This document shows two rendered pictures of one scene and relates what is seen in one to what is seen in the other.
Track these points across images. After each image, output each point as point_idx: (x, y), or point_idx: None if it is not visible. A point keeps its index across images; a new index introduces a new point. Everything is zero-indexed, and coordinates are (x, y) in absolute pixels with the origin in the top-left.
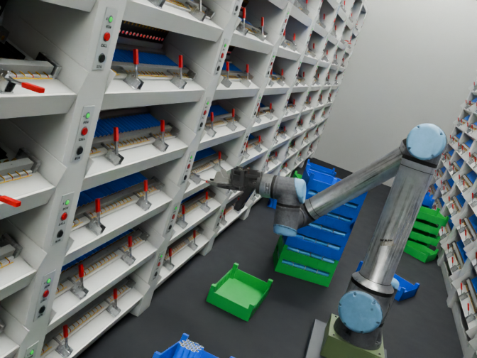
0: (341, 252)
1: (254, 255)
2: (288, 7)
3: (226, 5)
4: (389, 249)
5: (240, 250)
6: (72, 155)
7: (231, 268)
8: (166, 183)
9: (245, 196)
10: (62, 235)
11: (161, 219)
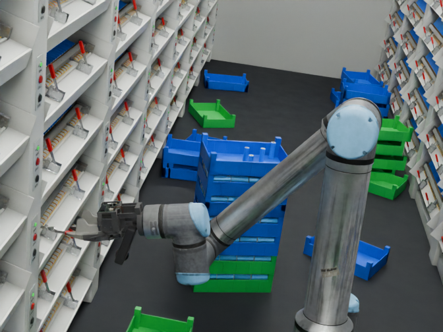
0: (278, 244)
1: (160, 275)
2: None
3: (26, 13)
4: (335, 280)
5: (138, 273)
6: None
7: (133, 309)
8: (9, 271)
9: (126, 244)
10: None
11: (16, 317)
